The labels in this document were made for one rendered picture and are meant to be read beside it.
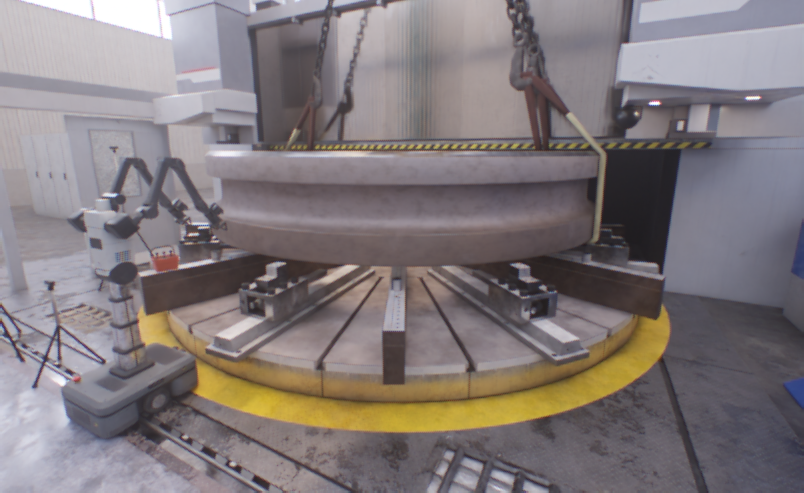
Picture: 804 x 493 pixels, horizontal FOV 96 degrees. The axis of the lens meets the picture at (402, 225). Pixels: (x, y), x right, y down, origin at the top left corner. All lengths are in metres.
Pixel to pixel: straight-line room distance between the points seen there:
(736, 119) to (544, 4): 2.62
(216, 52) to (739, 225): 7.34
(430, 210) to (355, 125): 3.83
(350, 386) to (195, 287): 1.96
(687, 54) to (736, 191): 2.46
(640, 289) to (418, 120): 3.85
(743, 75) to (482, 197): 1.99
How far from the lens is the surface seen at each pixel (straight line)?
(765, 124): 4.73
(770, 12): 4.24
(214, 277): 4.14
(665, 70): 3.62
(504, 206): 3.29
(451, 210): 3.07
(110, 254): 2.97
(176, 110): 6.73
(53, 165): 13.03
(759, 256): 5.91
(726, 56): 3.69
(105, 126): 7.05
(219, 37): 6.72
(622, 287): 3.98
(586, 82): 5.51
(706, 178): 5.64
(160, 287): 4.04
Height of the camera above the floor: 1.78
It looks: 12 degrees down
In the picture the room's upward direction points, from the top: straight up
